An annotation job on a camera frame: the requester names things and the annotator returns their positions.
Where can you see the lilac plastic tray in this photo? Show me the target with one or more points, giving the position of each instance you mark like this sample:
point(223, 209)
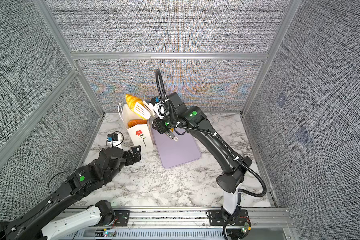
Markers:
point(175, 153)

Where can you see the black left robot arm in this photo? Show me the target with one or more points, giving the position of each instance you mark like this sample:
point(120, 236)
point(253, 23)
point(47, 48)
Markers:
point(79, 184)

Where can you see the orange triangular pastry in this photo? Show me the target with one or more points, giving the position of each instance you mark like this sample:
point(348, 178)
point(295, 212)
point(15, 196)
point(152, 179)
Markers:
point(135, 122)

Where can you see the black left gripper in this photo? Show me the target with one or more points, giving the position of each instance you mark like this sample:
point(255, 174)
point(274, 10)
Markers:
point(137, 154)

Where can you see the striped croissant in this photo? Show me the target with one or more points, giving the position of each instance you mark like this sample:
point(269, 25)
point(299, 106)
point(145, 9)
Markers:
point(136, 105)

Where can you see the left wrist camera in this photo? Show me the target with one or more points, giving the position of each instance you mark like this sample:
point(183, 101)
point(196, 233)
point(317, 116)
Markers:
point(114, 139)

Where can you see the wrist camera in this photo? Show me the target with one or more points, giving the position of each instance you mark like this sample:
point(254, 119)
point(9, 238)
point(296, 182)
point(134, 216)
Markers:
point(114, 139)
point(157, 107)

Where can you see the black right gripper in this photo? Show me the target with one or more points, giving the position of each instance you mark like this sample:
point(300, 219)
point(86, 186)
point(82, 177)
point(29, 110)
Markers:
point(160, 126)

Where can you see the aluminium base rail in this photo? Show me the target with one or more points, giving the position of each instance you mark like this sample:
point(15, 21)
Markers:
point(171, 223)

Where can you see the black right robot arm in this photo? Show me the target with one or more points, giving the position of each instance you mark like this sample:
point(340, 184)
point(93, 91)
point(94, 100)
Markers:
point(195, 122)

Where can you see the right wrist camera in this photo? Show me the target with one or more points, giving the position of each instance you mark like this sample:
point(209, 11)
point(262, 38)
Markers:
point(157, 107)

